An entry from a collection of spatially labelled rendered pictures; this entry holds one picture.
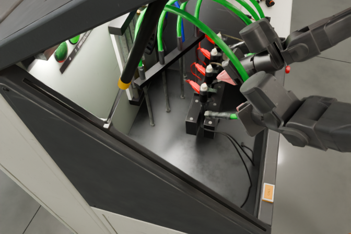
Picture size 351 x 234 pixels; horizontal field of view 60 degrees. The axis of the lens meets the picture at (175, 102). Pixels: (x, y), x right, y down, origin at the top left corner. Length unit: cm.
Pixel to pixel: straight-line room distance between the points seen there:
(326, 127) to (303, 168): 163
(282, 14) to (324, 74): 129
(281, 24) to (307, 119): 92
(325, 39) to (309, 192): 143
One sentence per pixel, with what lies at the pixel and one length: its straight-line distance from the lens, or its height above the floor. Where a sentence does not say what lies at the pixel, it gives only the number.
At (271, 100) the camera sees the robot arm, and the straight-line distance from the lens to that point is 55.
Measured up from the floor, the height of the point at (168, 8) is 142.
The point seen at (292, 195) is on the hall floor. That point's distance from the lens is 203.
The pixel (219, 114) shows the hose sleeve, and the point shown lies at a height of 115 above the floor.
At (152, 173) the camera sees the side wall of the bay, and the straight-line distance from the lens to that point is 68.
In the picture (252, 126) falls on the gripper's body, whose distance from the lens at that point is 68.
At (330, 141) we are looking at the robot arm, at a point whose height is 141.
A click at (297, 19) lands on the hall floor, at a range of 317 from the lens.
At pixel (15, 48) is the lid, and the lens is 46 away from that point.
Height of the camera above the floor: 181
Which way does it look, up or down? 52 degrees down
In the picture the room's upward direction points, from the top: 5 degrees counter-clockwise
